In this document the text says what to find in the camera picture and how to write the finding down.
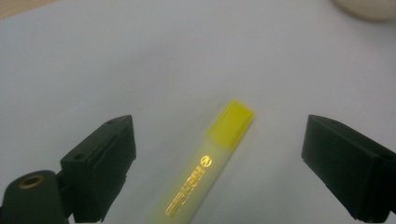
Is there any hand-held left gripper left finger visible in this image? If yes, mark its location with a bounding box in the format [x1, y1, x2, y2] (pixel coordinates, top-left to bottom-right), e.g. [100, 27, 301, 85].
[57, 114, 137, 223]

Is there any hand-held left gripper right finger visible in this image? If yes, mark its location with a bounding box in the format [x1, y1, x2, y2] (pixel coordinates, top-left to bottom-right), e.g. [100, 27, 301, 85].
[300, 114, 396, 224]

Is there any yellow highlighter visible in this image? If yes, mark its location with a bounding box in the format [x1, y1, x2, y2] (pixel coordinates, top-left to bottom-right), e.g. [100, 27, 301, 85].
[141, 99, 256, 224]

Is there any beige ribbed pen holder cup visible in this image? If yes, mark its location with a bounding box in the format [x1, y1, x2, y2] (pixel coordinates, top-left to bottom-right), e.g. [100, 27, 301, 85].
[331, 0, 396, 22]

